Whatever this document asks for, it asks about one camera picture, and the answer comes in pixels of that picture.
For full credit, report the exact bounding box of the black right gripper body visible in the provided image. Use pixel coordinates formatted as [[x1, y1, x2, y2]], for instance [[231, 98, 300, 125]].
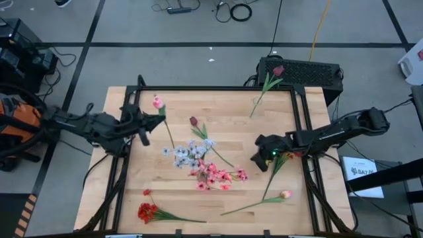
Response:
[[254, 133, 295, 160]]

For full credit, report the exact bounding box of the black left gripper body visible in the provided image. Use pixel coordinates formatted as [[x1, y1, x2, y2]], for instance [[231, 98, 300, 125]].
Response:
[[121, 104, 151, 147]]

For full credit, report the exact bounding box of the red flower bunch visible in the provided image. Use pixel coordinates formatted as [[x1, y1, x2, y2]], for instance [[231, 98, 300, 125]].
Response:
[[137, 188, 208, 225], [262, 151, 303, 201]]

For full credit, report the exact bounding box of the small pink flower sprig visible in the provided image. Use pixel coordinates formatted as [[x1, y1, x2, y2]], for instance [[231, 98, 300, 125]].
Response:
[[227, 166, 249, 182]]

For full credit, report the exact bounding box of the pale blue flower bunch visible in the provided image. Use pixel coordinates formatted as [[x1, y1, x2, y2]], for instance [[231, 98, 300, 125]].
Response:
[[161, 138, 235, 170]]

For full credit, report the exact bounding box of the peach pink artificial tulip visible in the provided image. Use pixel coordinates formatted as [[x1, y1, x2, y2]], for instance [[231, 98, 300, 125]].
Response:
[[220, 189, 293, 216]]

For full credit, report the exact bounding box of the large pink flower bunch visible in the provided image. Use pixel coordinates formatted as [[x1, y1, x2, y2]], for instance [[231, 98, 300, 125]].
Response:
[[188, 160, 234, 192]]

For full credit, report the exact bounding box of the black computer case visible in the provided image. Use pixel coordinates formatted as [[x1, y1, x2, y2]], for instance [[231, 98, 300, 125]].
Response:
[[256, 56, 344, 106]]

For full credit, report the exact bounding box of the black power strip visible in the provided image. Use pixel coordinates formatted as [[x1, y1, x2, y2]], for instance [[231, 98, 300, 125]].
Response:
[[167, 6, 192, 15]]

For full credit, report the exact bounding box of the orange vacuum cleaner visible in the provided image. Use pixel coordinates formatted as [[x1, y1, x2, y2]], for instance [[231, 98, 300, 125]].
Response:
[[0, 82, 57, 173]]

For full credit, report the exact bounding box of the dark grey side table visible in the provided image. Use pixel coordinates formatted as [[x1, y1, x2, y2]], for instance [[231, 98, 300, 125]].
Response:
[[343, 160, 414, 238]]

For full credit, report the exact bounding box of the black equipment stack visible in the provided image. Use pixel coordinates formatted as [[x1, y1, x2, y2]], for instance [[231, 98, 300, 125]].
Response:
[[0, 18, 59, 93]]

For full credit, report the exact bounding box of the white plastic object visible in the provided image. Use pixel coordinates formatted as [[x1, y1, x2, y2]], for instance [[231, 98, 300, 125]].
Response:
[[397, 46, 423, 86]]

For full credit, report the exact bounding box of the black aluminium table frame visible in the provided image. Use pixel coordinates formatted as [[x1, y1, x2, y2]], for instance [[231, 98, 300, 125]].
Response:
[[79, 75, 356, 236]]

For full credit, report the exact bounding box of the long black cable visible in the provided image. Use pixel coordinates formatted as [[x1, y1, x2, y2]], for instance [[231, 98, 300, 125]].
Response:
[[267, 0, 284, 56]]

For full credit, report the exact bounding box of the yellow cable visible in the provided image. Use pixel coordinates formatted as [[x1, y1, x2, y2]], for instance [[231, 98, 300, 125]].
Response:
[[309, 0, 332, 62]]

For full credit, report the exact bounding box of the coiled black cable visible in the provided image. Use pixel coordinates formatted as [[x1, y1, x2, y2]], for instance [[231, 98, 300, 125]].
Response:
[[229, 3, 253, 22]]

